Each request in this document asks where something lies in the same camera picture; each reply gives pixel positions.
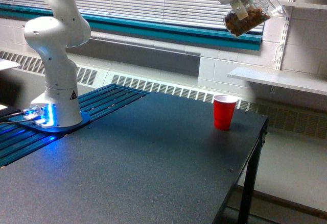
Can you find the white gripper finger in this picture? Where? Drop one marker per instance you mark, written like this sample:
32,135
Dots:
239,9

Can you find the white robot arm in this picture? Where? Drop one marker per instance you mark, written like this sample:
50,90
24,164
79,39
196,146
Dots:
50,36

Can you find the white lower wall shelf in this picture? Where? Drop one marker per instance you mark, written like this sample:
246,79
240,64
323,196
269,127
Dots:
285,79

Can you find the white shelf bracket rail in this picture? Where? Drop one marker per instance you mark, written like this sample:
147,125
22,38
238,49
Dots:
279,51

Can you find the white wall shelf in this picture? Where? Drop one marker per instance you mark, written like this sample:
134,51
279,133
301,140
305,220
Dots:
285,79
304,5

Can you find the white object at left edge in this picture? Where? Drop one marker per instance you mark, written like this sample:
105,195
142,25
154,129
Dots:
6,64

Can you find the blue slotted mounting plate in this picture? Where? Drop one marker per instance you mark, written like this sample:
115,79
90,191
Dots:
20,137

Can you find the white upper wall shelf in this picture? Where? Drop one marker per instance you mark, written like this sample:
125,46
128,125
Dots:
304,5

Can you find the black table leg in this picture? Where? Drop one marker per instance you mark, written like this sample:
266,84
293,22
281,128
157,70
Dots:
250,178

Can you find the clear plastic cup with nuts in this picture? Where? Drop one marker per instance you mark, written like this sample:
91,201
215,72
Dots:
259,11

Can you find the red plastic cup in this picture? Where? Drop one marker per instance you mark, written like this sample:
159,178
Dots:
224,106

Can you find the white radiator vent cover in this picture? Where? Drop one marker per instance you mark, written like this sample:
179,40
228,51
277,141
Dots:
284,117

